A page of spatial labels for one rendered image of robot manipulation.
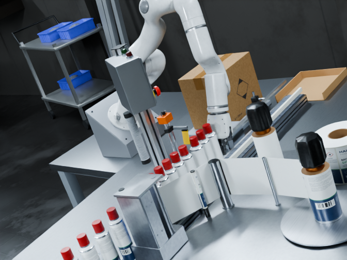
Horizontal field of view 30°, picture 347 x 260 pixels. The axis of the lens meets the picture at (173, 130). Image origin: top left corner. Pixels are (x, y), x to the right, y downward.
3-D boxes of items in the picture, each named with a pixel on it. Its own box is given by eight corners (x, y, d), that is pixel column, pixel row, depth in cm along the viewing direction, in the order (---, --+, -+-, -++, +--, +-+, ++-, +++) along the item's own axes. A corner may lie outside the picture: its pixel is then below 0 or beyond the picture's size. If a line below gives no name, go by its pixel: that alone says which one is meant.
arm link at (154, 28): (153, 79, 308) (124, 87, 299) (140, 61, 312) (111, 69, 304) (185, 1, 270) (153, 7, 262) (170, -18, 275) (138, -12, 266)
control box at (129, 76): (132, 116, 230) (114, 67, 223) (121, 106, 246) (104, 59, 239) (158, 104, 232) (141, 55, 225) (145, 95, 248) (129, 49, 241)
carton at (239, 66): (234, 128, 305) (217, 76, 296) (194, 129, 321) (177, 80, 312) (264, 100, 326) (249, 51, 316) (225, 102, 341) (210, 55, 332)
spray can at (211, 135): (223, 172, 259) (208, 127, 252) (212, 173, 262) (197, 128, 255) (229, 166, 263) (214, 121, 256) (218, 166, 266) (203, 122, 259)
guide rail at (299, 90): (178, 217, 235) (176, 212, 234) (175, 216, 235) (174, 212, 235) (302, 91, 308) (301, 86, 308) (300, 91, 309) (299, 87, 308)
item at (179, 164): (192, 204, 244) (175, 156, 237) (181, 203, 247) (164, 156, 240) (199, 196, 247) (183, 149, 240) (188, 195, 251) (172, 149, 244)
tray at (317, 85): (324, 100, 306) (322, 92, 305) (277, 102, 323) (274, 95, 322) (348, 74, 327) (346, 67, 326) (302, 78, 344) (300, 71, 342)
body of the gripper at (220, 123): (202, 112, 263) (205, 139, 264) (223, 111, 256) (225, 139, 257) (213, 110, 268) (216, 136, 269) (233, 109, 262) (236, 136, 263)
